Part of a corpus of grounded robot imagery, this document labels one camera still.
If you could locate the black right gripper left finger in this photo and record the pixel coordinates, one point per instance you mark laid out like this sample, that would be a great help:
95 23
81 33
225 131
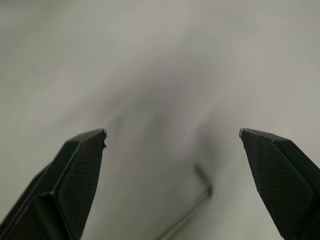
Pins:
65 185

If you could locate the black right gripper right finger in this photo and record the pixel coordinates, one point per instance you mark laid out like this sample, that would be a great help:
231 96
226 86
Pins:
282 180

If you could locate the loose silver hex key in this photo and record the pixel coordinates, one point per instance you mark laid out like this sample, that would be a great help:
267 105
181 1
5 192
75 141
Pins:
203 195

